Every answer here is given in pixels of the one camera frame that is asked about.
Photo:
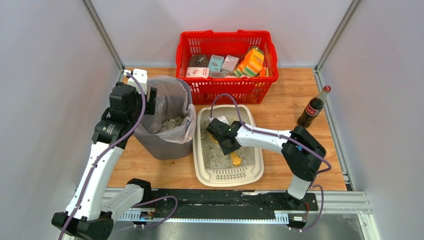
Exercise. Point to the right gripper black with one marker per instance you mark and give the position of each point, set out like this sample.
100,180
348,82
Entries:
216,133

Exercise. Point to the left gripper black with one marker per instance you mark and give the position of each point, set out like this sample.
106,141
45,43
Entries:
151,100

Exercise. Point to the translucent plastic bin liner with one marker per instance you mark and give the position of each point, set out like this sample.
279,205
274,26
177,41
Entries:
173,100

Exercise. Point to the yellow litter scoop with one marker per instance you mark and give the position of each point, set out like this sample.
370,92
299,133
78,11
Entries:
236,160

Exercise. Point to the beige litter box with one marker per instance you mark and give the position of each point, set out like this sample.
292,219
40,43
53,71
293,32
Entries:
250,170

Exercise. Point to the grey mesh trash bin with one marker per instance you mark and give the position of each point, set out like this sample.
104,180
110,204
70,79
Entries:
169,151

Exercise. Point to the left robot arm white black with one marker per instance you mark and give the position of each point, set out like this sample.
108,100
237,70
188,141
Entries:
87,217

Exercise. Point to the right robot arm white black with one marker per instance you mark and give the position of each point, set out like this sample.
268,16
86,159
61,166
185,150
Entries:
301,151

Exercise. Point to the litter clumps in bin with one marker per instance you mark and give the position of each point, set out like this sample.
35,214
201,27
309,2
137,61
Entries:
171,123

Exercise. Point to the cat litter granules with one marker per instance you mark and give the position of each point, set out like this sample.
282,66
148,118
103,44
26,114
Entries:
212,154

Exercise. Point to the white pink sponge box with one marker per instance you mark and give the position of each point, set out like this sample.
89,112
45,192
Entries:
197,72

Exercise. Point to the grey sponge label box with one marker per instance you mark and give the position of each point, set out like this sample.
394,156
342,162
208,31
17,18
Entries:
217,74

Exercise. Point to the grey small box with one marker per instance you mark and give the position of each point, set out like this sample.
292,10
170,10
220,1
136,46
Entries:
230,63

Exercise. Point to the teal small box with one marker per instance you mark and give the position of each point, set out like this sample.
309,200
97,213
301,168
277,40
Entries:
215,63

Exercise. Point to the brown round item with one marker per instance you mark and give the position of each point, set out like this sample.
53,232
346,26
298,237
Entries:
199,61

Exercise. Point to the red shopping basket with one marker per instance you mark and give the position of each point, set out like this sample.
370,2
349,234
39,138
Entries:
244,89

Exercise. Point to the orange green sponge pack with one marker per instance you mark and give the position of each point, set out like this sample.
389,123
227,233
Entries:
252,63

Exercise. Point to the cola glass bottle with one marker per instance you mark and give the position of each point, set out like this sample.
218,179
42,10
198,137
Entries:
313,108

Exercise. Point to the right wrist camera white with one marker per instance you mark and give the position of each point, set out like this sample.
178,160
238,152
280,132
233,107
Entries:
223,119

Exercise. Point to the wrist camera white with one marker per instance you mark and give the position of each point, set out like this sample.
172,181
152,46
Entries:
140,75
223,119

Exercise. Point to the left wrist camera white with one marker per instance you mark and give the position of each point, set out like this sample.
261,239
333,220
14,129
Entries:
140,75

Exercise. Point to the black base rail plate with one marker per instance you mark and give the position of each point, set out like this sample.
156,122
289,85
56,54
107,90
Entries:
208,204

